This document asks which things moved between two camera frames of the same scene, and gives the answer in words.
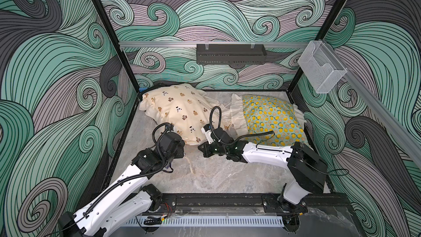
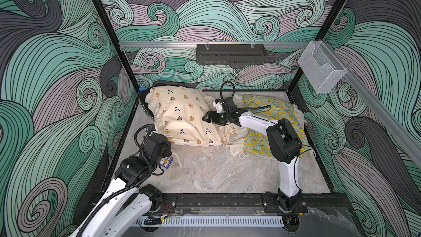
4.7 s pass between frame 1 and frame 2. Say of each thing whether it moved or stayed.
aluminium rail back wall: stayed
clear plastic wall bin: stayed
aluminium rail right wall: stayed
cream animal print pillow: moved
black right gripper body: moved
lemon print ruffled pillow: stayed
